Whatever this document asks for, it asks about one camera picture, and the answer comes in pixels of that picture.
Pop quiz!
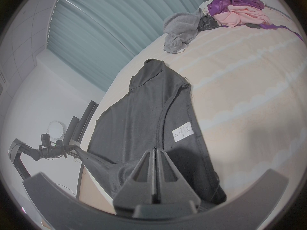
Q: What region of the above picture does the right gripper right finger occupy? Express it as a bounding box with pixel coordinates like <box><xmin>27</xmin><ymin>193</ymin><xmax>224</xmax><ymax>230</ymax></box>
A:
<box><xmin>156</xmin><ymin>148</ymin><xmax>201</xmax><ymax>208</ymax></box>

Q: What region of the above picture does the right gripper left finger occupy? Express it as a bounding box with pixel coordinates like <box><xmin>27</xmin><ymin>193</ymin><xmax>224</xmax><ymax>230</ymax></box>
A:
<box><xmin>113</xmin><ymin>148</ymin><xmax>156</xmax><ymax>214</ymax></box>

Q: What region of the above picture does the black T-shirt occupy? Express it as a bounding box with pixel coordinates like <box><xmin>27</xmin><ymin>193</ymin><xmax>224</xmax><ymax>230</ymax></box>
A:
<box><xmin>79</xmin><ymin>59</ymin><xmax>227</xmax><ymax>204</ymax></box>

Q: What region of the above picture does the bed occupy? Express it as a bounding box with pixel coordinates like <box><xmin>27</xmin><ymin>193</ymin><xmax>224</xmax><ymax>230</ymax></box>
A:
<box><xmin>77</xmin><ymin>0</ymin><xmax>307</xmax><ymax>213</ymax></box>

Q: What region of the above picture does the round white mirror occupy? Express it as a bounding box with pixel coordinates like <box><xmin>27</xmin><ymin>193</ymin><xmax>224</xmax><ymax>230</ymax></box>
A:
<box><xmin>47</xmin><ymin>121</ymin><xmax>66</xmax><ymax>139</ymax></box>

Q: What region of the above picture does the dark chest of drawers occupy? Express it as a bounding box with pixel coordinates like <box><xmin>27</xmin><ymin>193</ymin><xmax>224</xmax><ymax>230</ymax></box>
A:
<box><xmin>73</xmin><ymin>100</ymin><xmax>99</xmax><ymax>141</ymax></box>

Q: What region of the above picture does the blue-green curtain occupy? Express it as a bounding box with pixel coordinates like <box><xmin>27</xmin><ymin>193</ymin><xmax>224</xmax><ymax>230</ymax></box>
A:
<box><xmin>60</xmin><ymin>0</ymin><xmax>216</xmax><ymax>57</ymax></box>
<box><xmin>47</xmin><ymin>0</ymin><xmax>136</xmax><ymax>93</ymax></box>

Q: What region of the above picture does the grey garment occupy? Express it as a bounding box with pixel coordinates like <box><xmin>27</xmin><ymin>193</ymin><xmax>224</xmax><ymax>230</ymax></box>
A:
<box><xmin>163</xmin><ymin>8</ymin><xmax>204</xmax><ymax>54</ymax></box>

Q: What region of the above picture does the black shiny garment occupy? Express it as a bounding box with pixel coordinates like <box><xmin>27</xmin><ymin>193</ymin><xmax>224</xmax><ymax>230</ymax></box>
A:
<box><xmin>198</xmin><ymin>15</ymin><xmax>223</xmax><ymax>31</ymax></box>

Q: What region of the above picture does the white printed pillow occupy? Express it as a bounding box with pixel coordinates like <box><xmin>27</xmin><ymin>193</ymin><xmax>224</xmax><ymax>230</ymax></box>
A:
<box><xmin>199</xmin><ymin>0</ymin><xmax>214</xmax><ymax>16</ymax></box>

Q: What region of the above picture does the pink garment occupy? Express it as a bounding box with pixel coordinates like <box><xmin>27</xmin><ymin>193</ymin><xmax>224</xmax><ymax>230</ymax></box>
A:
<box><xmin>213</xmin><ymin>5</ymin><xmax>272</xmax><ymax>28</ymax></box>

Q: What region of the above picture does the purple garment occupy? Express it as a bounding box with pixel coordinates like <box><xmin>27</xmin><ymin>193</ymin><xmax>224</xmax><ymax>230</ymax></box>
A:
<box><xmin>207</xmin><ymin>0</ymin><xmax>305</xmax><ymax>41</ymax></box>

